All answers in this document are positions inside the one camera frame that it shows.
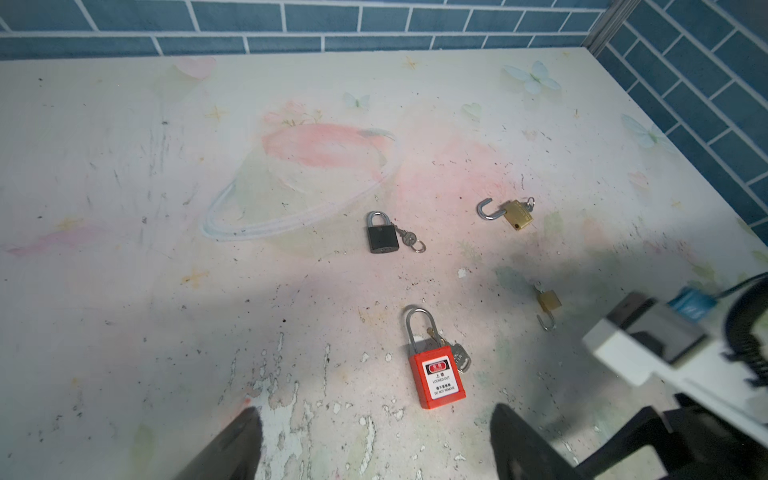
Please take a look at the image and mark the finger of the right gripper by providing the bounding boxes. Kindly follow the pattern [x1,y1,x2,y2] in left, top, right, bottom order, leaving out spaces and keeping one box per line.
[576,407,690,479]

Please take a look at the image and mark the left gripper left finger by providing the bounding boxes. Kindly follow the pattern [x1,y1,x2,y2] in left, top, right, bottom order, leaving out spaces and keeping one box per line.
[175,406,263,480]

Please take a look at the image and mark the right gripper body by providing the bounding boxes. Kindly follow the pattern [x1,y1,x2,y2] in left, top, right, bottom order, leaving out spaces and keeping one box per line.
[664,393,767,479]

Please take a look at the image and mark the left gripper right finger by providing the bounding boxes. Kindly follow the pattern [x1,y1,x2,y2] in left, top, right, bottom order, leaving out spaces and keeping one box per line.
[490,403,582,480]

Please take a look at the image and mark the key of red padlock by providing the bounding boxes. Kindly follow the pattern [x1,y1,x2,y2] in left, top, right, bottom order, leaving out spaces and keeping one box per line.
[427,327,472,373]

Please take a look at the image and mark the red safety padlock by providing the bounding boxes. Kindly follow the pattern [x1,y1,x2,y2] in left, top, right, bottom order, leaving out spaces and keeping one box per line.
[405,307,467,410]

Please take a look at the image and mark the brass padlock shackle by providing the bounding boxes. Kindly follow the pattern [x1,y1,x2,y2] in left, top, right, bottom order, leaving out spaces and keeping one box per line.
[476,197,536,231]

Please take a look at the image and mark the key of black padlock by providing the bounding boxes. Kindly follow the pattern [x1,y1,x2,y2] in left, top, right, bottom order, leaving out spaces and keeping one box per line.
[395,225,426,253]

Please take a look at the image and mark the black padlock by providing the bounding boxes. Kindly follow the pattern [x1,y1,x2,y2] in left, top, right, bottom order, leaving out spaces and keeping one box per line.
[366,211,400,254]

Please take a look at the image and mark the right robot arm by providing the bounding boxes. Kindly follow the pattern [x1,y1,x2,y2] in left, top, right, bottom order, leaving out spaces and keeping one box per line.
[577,273,767,479]

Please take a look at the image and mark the small brass padlock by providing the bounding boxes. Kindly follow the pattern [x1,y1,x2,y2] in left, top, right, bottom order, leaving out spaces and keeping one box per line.
[536,290,562,332]

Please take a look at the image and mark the right corner aluminium post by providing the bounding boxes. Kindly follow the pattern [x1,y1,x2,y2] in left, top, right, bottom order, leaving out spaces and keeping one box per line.
[582,0,640,58]

